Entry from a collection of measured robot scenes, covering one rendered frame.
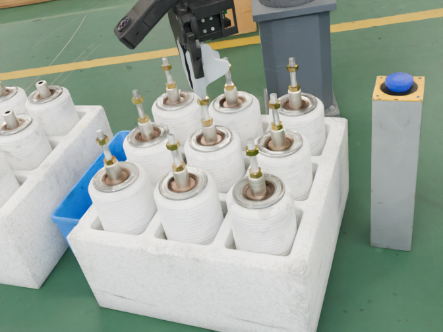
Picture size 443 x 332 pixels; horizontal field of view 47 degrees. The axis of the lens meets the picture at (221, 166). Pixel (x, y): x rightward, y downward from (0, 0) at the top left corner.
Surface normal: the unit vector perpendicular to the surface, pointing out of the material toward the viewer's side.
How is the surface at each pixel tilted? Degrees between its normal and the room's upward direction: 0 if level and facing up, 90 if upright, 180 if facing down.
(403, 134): 90
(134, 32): 92
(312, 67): 90
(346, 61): 0
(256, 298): 90
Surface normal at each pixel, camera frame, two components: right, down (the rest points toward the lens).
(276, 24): -0.03, 0.60
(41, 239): 0.94, 0.04
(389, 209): -0.33, 0.61
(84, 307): -0.16, -0.79
